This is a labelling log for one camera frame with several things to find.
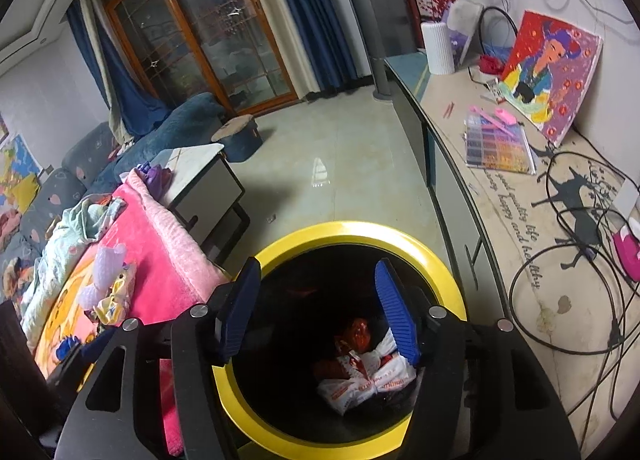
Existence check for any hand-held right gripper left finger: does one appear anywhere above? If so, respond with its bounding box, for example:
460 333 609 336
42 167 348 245
54 256 263 460

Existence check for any white foam fruit net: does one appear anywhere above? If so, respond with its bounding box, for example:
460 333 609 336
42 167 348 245
74 286 102 312

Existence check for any red plastic bag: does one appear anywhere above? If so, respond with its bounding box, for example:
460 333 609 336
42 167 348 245
314 317 373 381

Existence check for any white plastic bag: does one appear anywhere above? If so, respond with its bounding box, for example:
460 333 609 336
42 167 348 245
317 327 418 417

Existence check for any lilac foam fruit net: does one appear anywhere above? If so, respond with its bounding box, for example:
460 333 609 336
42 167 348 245
92 245 126 281

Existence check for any black cable tangle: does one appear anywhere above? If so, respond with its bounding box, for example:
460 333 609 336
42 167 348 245
509 150 640 441

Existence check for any long tv cabinet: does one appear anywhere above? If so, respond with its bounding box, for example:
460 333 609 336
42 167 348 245
384 51 640 460

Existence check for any wall map poster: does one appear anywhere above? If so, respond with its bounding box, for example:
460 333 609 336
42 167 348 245
0 132 44 207

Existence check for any pink bead tray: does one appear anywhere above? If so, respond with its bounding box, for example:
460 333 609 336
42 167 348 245
467 106 517 133

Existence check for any light blue printed quilt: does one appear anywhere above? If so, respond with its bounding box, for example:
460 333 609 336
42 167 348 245
20 194 128 341

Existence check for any yellow rimmed black trash bin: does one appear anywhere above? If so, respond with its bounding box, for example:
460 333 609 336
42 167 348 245
211 221 469 460

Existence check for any silver tower air conditioner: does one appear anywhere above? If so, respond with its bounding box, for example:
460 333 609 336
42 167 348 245
320 0 397 102

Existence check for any purple plastic bag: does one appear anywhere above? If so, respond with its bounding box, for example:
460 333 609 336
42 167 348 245
134 162 176 203

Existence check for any printed snack bag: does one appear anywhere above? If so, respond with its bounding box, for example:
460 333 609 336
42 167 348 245
95 276 137 325

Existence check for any white power adapter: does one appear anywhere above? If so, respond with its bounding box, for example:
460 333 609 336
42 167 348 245
611 174 640 222

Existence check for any blue and beige curtain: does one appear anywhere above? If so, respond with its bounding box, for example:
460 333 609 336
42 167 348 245
235 0 372 93
66 0 172 141

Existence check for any blue heart print sofa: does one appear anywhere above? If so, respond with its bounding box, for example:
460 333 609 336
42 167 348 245
0 91 227 301

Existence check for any white top coffee table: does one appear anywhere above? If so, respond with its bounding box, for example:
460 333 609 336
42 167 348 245
154 141 252 243

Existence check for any white ribbed vase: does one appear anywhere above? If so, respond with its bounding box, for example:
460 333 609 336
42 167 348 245
420 19 457 77

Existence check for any wooden sliding glass door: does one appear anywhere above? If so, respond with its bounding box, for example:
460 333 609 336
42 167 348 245
96 0 302 117

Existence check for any purple framed picture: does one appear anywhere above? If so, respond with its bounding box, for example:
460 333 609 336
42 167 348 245
446 1 484 67

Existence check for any clear bead organiser box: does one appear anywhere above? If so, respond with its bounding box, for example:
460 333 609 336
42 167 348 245
463 110 537 177

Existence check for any black wire hoop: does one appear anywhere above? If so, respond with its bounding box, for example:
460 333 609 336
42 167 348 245
479 6 519 57

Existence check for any pink cartoon fleece blanket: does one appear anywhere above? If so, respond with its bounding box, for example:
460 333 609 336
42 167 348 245
30 167 238 458

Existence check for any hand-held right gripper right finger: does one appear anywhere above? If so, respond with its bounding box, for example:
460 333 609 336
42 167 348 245
374 258 583 460

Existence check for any pink white small appliance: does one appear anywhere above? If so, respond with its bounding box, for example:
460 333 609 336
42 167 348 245
611 219 640 283

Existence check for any colourful woman portrait painting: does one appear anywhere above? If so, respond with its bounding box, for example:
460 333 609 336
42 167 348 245
496 9 604 149

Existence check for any beige printed cabinet mat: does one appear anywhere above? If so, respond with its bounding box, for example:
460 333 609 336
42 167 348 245
422 67 640 356

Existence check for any patterned clothes heap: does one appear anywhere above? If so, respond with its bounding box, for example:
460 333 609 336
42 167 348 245
0 205 32 301

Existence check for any round blue pouf stool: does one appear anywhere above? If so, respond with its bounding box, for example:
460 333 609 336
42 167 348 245
210 115 264 163

